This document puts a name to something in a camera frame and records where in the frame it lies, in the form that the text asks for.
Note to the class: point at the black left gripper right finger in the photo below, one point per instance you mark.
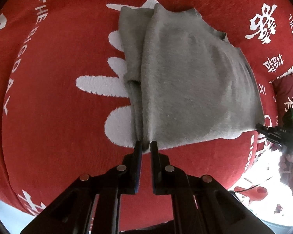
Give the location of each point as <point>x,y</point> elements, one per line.
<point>200,204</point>

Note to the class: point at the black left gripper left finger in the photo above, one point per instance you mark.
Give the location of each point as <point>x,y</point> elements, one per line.
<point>91,204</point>

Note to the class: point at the grey knit garment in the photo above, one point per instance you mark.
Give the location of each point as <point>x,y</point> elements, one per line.
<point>187,83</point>

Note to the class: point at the person's right hand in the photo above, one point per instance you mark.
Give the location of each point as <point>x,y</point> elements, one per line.
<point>286,168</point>

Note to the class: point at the red printed pillow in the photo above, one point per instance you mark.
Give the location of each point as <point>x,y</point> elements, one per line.
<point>283,89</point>

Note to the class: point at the red slipper on floor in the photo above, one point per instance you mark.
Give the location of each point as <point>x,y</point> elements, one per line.
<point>255,193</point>

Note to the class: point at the red printed bedspread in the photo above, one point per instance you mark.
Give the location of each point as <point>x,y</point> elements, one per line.
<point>64,109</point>

